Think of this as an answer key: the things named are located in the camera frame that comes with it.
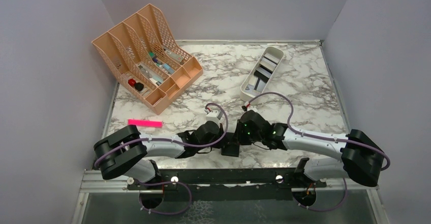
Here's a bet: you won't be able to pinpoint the teal pens in organizer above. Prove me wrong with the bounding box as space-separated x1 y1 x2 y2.
148 52 175 74

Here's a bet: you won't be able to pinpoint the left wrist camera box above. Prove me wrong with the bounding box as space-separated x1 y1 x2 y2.
205 110 223 124

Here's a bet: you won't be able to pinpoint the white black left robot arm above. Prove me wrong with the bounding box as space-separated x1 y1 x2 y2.
94 121 227 189

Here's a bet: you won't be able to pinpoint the black round item in organizer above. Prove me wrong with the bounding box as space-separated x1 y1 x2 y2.
134 82 144 92

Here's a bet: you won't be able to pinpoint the red round item in organizer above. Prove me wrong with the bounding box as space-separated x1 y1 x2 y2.
128 79 136 87

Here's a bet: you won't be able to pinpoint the cream oblong plastic tray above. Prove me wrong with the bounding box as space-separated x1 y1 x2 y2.
240 46 285 102

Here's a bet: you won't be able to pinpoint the peach plastic file organizer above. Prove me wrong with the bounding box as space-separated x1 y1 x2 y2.
92 4 203 114

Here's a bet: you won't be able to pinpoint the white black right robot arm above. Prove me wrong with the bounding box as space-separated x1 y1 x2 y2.
237 110 387 187

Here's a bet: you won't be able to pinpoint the grey device in organizer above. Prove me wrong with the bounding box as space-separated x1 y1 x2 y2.
163 46 184 65

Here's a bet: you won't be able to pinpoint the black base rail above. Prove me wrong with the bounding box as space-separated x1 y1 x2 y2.
127 168 326 202

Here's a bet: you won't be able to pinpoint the pink rectangular bar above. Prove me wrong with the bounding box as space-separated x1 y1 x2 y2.
128 119 163 128

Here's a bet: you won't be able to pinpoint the black leather card holder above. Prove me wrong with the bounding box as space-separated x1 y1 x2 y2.
220 133 240 157

